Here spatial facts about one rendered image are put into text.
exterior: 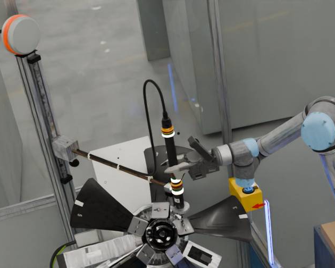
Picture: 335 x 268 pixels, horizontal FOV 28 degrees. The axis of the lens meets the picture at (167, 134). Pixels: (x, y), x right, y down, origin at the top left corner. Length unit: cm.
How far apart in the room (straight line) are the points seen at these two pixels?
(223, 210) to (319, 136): 58
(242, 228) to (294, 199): 111
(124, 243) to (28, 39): 90
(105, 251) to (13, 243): 81
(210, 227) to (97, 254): 46
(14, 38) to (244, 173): 103
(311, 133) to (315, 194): 149
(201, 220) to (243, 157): 33
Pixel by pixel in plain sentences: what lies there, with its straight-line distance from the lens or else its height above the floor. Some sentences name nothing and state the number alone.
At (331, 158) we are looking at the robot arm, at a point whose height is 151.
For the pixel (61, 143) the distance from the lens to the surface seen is 288.
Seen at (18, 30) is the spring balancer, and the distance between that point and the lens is 270.
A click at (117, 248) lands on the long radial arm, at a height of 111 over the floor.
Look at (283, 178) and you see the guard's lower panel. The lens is 360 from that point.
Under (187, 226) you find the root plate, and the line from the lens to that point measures 262.
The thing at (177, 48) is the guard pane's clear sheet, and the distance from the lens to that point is 305.
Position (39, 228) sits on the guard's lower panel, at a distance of 337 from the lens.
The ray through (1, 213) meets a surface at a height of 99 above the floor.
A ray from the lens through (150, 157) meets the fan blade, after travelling 268.
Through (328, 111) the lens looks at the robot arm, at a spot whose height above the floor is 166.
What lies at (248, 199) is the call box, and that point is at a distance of 294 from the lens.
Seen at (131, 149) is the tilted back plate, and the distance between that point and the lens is 286.
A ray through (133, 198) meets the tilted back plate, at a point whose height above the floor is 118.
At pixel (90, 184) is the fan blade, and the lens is 256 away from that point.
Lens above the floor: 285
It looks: 31 degrees down
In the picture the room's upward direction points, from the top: 9 degrees counter-clockwise
